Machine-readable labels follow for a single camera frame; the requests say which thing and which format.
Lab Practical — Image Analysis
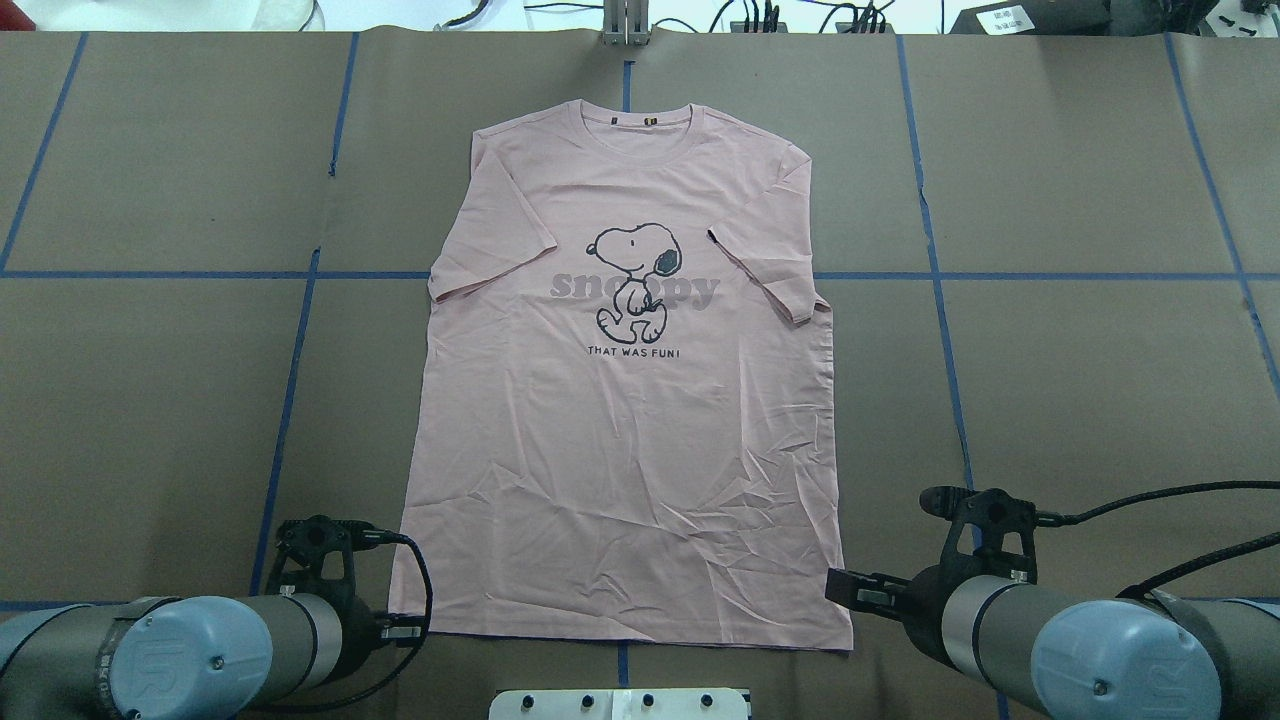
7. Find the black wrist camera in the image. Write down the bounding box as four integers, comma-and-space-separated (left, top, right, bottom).
919, 486, 1041, 588
264, 514, 404, 601

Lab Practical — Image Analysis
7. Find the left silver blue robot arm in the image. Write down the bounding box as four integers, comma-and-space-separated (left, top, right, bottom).
1, 593, 429, 719

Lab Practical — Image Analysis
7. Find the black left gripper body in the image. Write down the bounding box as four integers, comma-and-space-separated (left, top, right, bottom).
340, 600, 425, 669

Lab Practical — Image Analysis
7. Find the black box white label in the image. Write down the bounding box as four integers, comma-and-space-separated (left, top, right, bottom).
946, 1, 1112, 36

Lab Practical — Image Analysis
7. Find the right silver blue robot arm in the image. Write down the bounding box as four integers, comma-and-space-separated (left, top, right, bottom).
826, 568, 1279, 719

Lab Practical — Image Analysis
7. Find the aluminium frame post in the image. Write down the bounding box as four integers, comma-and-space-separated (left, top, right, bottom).
600, 0, 652, 47

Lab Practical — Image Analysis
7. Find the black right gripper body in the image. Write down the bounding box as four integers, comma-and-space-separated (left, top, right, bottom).
826, 564, 969, 661

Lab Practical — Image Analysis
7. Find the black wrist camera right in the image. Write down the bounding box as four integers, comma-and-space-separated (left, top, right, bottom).
919, 486, 1041, 588

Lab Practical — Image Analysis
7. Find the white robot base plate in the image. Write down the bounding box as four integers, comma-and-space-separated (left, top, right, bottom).
488, 687, 753, 719

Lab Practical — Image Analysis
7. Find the pink Snoopy t-shirt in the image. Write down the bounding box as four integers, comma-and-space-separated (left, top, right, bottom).
389, 100, 855, 652

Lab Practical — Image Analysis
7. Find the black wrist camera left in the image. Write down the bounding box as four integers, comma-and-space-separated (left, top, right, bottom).
264, 514, 404, 601

